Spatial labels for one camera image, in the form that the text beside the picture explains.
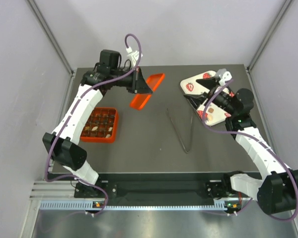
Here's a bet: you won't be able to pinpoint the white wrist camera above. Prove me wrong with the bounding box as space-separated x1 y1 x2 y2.
215 68 232 86
126 47 143 67

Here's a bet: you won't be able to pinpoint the white strawberry tray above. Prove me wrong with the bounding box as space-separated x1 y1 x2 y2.
180 68 234 126

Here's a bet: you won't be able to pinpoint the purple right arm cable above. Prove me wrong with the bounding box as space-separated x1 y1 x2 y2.
202 79 298 222

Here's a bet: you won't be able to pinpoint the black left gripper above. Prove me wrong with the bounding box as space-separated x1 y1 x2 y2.
111 66 153 94

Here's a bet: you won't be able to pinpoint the orange chocolate box with grid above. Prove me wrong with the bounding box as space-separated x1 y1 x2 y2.
80 107 119 143

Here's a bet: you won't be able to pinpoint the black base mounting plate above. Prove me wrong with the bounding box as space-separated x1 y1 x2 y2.
73 179 251 206

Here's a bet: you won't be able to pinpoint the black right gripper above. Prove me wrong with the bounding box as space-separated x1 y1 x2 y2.
184 76 236 116

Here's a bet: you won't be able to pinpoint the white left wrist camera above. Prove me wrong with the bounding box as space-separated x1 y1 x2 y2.
126 47 143 67

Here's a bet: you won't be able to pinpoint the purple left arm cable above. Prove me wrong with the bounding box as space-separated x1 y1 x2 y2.
44 34 142 219

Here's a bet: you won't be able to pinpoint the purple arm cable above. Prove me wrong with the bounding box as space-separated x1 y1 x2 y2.
202 79 298 222
44 34 142 219

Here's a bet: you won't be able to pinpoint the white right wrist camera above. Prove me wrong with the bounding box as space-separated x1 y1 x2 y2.
215 68 232 86

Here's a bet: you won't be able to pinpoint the metal tweezers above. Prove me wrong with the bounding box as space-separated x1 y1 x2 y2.
166 108 194 154

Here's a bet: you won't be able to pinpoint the orange box lid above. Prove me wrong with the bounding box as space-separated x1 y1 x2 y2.
130 73 165 111

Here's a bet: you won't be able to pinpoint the aluminium rail frame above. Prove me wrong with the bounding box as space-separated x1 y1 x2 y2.
22 179 298 238

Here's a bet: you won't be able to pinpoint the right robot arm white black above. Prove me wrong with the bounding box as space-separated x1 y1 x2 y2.
180 72 298 220

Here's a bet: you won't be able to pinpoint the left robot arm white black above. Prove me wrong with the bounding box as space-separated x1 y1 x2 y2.
42 47 153 197

